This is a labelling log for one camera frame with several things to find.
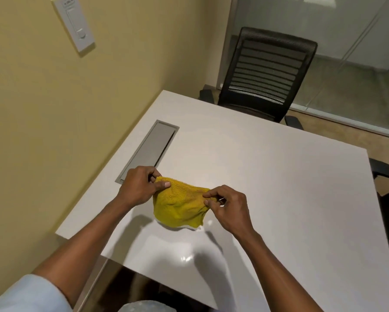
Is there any black chair with armrest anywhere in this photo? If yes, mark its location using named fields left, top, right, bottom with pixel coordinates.
left=368, top=158, right=389, bottom=276

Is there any grey table cable hatch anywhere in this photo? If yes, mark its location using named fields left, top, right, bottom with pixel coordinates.
left=115, top=120, right=180, bottom=185

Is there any person's right forearm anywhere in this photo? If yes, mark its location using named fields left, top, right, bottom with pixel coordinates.
left=234, top=229, right=324, bottom=312

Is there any person's left forearm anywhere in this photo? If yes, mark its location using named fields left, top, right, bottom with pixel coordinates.
left=32, top=195, right=137, bottom=307

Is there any white shirt sleeve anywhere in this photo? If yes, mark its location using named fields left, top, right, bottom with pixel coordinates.
left=0, top=274, right=73, bottom=312

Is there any white wall switch panel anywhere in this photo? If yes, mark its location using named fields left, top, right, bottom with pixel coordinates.
left=51, top=0, right=96, bottom=53

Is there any person's left hand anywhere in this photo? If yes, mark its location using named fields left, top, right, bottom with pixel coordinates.
left=117, top=166, right=172, bottom=208

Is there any person's right hand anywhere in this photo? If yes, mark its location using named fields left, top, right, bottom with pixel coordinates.
left=202, top=185, right=256, bottom=239

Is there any yellow terry cloth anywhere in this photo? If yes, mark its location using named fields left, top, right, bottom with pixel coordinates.
left=152, top=176, right=212, bottom=230

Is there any glass partition wall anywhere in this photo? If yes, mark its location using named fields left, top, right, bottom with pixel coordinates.
left=216, top=0, right=389, bottom=139

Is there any black mesh office chair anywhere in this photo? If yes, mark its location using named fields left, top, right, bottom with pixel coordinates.
left=199, top=27, right=319, bottom=130

